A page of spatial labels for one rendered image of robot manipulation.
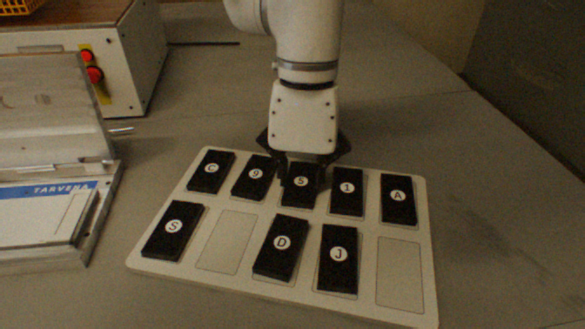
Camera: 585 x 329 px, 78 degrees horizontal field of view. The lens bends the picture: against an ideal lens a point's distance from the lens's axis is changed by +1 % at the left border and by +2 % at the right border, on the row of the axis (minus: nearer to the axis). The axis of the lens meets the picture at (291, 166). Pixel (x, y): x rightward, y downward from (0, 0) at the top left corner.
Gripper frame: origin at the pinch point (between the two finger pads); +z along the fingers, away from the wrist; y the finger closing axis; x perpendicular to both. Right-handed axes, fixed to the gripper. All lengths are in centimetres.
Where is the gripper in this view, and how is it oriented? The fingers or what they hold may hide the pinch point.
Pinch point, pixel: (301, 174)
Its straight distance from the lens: 57.0
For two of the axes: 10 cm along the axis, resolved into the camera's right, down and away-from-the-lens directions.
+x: 1.5, -4.7, 8.7
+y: 9.9, 1.0, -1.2
